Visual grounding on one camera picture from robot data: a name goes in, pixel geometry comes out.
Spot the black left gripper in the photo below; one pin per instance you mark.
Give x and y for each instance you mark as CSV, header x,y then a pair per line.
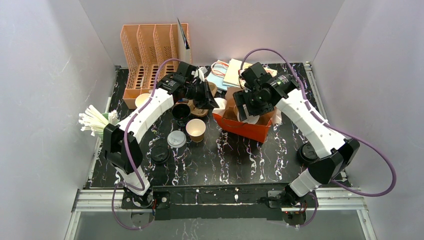
x,y
202,93

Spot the white wrapped straws bundle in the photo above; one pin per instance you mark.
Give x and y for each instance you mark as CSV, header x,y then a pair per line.
x,y
92,120

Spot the aluminium rail frame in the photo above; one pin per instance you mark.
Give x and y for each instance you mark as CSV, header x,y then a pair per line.
x,y
328,198

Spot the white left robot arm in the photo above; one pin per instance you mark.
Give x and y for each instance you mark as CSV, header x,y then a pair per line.
x,y
121,141

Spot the black paper cup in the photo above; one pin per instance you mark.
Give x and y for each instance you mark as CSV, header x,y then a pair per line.
x,y
181,114

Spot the orange plastic file organizer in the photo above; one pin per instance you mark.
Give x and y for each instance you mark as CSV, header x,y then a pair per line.
x,y
146,47

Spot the grey folder in organizer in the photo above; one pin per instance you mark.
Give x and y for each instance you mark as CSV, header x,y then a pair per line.
x,y
184,46

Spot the black cup lid left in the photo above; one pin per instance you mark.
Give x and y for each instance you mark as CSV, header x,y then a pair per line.
x,y
160,154

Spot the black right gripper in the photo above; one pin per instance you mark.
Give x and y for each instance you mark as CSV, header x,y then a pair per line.
x,y
244,103

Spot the white cup lid underneath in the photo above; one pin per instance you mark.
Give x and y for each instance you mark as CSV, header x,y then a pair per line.
x,y
176,139

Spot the black cup lid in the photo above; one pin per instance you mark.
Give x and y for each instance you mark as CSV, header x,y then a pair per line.
x,y
306,154
160,154

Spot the kraft paper cup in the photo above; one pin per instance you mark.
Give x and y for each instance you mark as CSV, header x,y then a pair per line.
x,y
196,130
250,119

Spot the black cup lid right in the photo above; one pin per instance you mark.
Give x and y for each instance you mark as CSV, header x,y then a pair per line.
x,y
306,154

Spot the orange paper bag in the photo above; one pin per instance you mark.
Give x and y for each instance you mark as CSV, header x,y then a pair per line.
x,y
225,116

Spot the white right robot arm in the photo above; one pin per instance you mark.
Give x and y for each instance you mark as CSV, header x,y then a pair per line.
x,y
334,150

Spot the light blue paper bag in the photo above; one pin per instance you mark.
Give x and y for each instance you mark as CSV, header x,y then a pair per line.
x,y
217,74

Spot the brown pulp cup carrier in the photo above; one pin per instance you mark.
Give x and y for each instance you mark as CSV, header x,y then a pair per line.
x,y
202,112

